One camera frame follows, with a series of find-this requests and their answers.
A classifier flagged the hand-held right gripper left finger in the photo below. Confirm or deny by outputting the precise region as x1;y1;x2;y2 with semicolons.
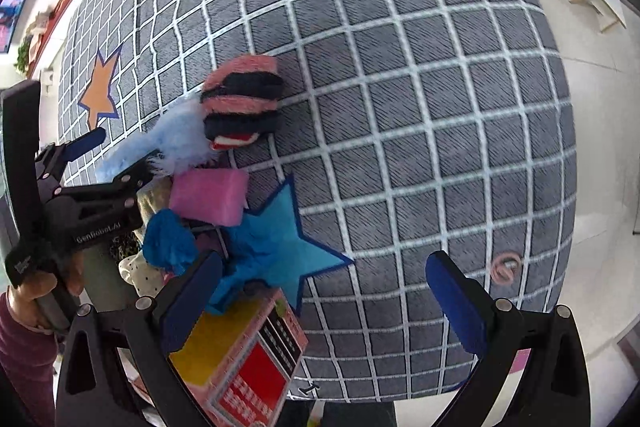
55;251;224;427

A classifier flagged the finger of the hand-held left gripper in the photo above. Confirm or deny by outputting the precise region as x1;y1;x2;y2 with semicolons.
34;127;108;195
54;151;164;208

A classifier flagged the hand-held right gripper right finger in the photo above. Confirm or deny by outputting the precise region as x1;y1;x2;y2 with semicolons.
425;250;599;427

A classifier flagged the cream polka dot cloth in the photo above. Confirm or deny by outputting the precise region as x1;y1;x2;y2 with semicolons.
117;254;169;301

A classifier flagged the blue mesh cloth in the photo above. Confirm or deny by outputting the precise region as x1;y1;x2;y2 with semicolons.
142;209;199;276

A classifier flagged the light blue fluffy cloth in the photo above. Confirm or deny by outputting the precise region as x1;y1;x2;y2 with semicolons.
95;99;217;184

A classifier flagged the pink navy striped sock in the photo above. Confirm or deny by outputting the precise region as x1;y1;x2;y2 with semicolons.
200;55;285;152

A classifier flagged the person's left hand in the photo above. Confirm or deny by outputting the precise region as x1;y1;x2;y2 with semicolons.
7;256;87;333

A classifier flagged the beige cloth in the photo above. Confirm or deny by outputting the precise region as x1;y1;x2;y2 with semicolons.
135;189;174;248

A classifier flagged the leopard print cloth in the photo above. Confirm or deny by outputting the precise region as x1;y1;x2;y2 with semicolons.
107;231;144;264

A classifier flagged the pink sponge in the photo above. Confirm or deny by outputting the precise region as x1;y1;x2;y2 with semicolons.
168;168;250;227

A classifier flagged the pink patterned cardboard box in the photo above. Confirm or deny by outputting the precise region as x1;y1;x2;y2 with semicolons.
169;287;309;427

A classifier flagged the green potted plant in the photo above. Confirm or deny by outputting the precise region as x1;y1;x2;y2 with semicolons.
14;38;34;76

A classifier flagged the grey grid blanket with stars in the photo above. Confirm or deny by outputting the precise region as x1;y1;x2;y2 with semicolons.
55;0;579;404

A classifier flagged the pink ring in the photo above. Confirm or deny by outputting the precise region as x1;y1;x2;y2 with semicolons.
490;252;524;286

